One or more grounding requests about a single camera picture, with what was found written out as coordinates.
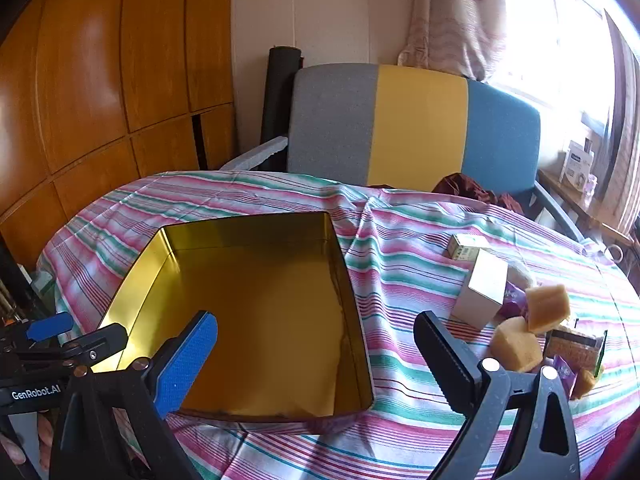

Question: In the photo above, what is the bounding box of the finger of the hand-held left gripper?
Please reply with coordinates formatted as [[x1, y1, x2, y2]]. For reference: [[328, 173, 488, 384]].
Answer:
[[0, 311, 75, 348], [57, 323, 128, 367]]

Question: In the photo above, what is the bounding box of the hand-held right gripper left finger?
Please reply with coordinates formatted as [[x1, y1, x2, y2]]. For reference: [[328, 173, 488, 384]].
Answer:
[[50, 310, 221, 480]]

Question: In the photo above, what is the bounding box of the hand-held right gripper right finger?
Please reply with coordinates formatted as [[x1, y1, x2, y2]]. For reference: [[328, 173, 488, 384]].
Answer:
[[414, 311, 581, 480]]

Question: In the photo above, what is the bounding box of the angular yellow sponge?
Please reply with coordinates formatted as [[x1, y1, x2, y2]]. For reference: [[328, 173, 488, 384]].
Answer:
[[487, 316, 545, 373]]

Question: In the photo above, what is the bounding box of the tall white carton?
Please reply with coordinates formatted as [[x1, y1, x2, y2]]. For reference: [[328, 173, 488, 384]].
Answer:
[[449, 249, 509, 330]]

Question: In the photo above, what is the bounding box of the gold tin box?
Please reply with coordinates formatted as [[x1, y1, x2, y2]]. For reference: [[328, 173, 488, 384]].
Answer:
[[91, 211, 375, 421]]

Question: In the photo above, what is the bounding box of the purple packet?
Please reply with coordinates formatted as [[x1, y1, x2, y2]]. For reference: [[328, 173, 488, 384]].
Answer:
[[542, 352, 581, 401], [495, 280, 531, 321]]

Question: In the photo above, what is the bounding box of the small green carton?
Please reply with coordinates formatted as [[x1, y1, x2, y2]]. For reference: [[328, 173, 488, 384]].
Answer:
[[446, 232, 493, 261]]

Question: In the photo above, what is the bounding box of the rectangular yellow sponge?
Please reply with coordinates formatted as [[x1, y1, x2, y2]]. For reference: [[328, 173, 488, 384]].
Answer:
[[522, 284, 572, 335]]

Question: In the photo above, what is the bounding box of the green-edged snack packet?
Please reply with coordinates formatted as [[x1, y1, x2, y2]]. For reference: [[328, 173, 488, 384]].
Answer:
[[542, 327, 608, 376]]

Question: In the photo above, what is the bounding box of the small yellow sponge piece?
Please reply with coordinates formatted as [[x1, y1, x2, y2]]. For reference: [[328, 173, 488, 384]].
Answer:
[[570, 367, 601, 401]]

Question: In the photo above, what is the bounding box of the person's left hand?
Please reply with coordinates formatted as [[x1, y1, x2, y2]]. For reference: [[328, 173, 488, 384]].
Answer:
[[0, 408, 56, 472]]

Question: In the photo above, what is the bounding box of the striped pink green tablecloth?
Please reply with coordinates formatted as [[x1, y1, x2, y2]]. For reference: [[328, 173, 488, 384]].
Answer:
[[37, 170, 640, 480]]

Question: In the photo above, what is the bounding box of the maroon cloth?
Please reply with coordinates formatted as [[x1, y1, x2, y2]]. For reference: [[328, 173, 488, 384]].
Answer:
[[431, 172, 523, 213]]

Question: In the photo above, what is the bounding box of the wooden shelf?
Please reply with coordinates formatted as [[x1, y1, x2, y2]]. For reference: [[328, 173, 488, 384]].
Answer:
[[537, 167, 636, 241]]

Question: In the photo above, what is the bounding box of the dark red garment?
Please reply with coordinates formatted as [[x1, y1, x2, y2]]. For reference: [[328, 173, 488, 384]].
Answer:
[[585, 410, 640, 480]]

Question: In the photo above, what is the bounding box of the grey yellow blue chair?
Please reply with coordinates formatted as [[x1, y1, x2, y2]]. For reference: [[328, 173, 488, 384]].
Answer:
[[286, 62, 586, 243]]

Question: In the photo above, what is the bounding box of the wooden wardrobe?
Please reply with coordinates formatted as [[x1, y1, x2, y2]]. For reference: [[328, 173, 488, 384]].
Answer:
[[0, 0, 238, 271]]

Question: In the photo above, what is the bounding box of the black rolled mat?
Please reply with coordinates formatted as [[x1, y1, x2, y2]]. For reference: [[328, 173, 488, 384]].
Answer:
[[260, 46, 305, 171]]

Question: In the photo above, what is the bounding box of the striped side curtain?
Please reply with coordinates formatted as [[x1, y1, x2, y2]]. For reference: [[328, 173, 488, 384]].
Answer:
[[602, 10, 640, 241]]

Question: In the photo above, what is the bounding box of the window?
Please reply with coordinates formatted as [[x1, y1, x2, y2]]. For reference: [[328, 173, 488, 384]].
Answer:
[[492, 0, 621, 126]]

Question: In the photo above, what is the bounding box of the patterned beige curtain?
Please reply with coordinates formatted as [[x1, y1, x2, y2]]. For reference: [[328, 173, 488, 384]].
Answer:
[[397, 0, 508, 83]]

